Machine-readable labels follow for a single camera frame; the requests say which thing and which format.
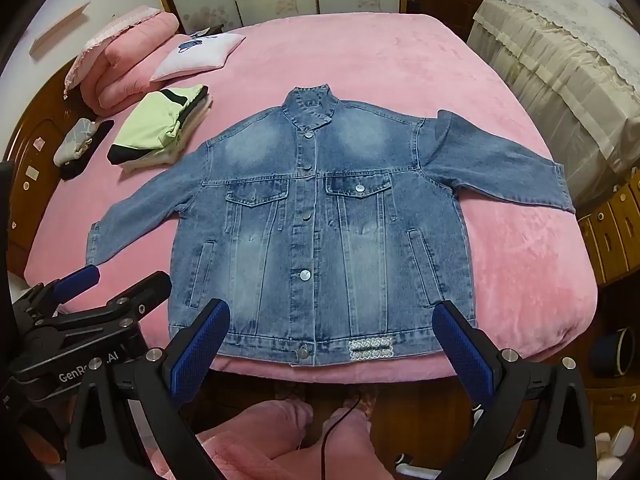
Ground wooden drawer cabinet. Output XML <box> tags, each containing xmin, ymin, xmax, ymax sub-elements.
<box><xmin>575</xmin><ymin>170</ymin><xmax>640</xmax><ymax>286</ymax></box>

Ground wooden wall strip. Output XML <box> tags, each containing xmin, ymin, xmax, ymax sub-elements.
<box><xmin>29</xmin><ymin>2</ymin><xmax>91</xmax><ymax>56</ymax></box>

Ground folded pink quilt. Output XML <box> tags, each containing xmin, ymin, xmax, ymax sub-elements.
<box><xmin>92</xmin><ymin>10</ymin><xmax>181</xmax><ymax>117</ymax></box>

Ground pink plush bed blanket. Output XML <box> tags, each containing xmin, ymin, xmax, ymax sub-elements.
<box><xmin>24</xmin><ymin>12</ymin><xmax>598</xmax><ymax>383</ymax></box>

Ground black cable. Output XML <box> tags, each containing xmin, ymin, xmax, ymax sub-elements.
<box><xmin>320</xmin><ymin>392</ymin><xmax>366</xmax><ymax>480</ymax></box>

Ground white printed pillow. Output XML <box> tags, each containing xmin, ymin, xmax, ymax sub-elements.
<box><xmin>150</xmin><ymin>32</ymin><xmax>247</xmax><ymax>82</ymax></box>

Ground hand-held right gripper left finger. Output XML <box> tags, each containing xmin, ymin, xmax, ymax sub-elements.
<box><xmin>66</xmin><ymin>298</ymin><xmax>232</xmax><ymax>480</ymax></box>

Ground grey folded cloth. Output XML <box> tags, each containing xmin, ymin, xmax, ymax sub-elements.
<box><xmin>53</xmin><ymin>118</ymin><xmax>98</xmax><ymax>167</ymax></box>

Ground wooden headboard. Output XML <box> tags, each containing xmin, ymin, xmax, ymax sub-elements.
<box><xmin>0</xmin><ymin>55</ymin><xmax>86</xmax><ymax>266</ymax></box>

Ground white handle tool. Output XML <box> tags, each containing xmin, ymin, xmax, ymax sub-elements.
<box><xmin>395</xmin><ymin>452</ymin><xmax>431</xmax><ymax>480</ymax></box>

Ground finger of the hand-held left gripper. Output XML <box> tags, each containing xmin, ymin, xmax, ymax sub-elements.
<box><xmin>12</xmin><ymin>264</ymin><xmax>102</xmax><ymax>320</ymax></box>
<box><xmin>32</xmin><ymin>270</ymin><xmax>174</xmax><ymax>345</ymax></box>

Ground cream cloth-covered furniture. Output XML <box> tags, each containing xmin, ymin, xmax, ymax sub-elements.
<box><xmin>465</xmin><ymin>0</ymin><xmax>640</xmax><ymax>211</ymax></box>

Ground blue denim jacket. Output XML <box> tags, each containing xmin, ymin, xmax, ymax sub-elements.
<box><xmin>86</xmin><ymin>85</ymin><xmax>575</xmax><ymax>367</ymax></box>

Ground white lace cloth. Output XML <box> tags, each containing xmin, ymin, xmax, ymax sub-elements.
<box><xmin>500</xmin><ymin>0</ymin><xmax>640</xmax><ymax>101</ymax></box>

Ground pink lace-trimmed pillow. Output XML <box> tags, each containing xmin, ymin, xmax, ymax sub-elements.
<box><xmin>63</xmin><ymin>5</ymin><xmax>163</xmax><ymax>100</ymax></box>

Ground person's pink pajama legs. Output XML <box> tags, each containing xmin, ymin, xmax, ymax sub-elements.
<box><xmin>145</xmin><ymin>400</ymin><xmax>396</xmax><ymax>480</ymax></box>

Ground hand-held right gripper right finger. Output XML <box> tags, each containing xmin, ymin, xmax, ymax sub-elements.
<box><xmin>431</xmin><ymin>301</ymin><xmax>598</xmax><ymax>480</ymax></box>

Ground black folded cloth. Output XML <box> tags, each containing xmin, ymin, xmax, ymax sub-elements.
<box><xmin>61</xmin><ymin>120</ymin><xmax>116</xmax><ymax>181</ymax></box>

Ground light green folded garment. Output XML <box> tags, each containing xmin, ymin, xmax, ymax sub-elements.
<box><xmin>109</xmin><ymin>85</ymin><xmax>208</xmax><ymax>166</ymax></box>

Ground dark round bin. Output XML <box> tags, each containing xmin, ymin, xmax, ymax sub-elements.
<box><xmin>590</xmin><ymin>327</ymin><xmax>638</xmax><ymax>378</ymax></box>

